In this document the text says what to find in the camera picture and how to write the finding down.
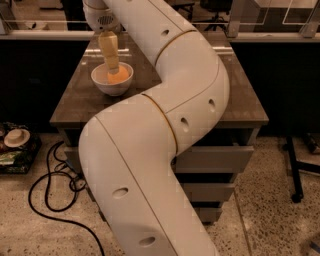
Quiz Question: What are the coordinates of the bottom grey drawer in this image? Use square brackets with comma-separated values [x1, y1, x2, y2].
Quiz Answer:
[99, 207, 223, 224]

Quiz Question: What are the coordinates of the white ceramic bowl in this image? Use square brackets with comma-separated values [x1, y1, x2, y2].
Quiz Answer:
[91, 62, 134, 96]

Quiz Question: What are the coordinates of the orange fruit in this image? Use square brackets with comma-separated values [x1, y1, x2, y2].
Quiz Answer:
[107, 66, 129, 84]

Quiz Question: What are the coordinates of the tan hat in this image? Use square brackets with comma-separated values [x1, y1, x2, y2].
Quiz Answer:
[4, 129, 30, 148]

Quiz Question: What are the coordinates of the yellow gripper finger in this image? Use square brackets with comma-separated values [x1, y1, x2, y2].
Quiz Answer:
[98, 31, 119, 74]

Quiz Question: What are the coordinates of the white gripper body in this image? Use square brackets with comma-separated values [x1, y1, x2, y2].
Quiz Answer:
[82, 0, 120, 32]

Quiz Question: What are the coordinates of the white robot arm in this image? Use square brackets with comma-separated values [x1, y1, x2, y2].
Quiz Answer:
[79, 0, 229, 256]

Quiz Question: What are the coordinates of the black office chair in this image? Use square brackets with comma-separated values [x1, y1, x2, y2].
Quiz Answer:
[191, 0, 233, 31]

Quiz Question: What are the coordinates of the black stand leg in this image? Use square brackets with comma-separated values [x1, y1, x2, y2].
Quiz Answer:
[283, 136, 320, 203]

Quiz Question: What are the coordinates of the grey drawer cabinet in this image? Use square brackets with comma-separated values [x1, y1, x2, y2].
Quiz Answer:
[50, 31, 268, 209]

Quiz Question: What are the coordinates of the dark patterned box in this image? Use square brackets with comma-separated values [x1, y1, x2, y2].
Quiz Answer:
[0, 122, 42, 174]

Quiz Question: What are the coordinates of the middle grey drawer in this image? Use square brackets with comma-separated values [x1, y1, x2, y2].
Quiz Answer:
[85, 182, 235, 203]

